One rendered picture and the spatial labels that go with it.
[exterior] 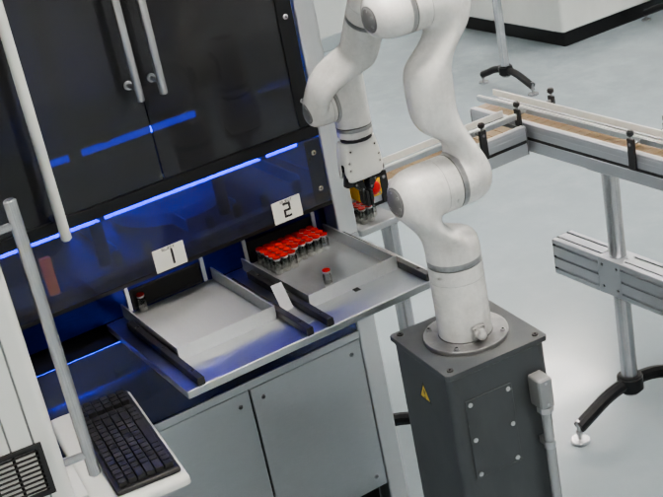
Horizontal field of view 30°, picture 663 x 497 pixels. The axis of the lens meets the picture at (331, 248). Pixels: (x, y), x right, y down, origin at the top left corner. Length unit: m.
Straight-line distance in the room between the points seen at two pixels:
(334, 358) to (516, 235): 2.01
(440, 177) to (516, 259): 2.54
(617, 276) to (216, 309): 1.27
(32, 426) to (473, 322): 0.95
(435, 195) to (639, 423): 1.62
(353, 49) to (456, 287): 0.56
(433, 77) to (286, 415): 1.25
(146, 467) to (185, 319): 0.56
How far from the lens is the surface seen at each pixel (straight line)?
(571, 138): 3.62
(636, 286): 3.68
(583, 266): 3.85
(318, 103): 2.76
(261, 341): 2.87
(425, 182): 2.53
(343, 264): 3.15
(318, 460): 3.51
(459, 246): 2.61
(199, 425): 3.27
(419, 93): 2.49
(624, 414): 4.02
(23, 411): 2.44
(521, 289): 4.83
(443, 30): 2.49
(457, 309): 2.67
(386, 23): 2.40
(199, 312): 3.07
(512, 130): 3.72
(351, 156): 2.87
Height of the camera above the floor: 2.19
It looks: 24 degrees down
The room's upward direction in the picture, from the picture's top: 11 degrees counter-clockwise
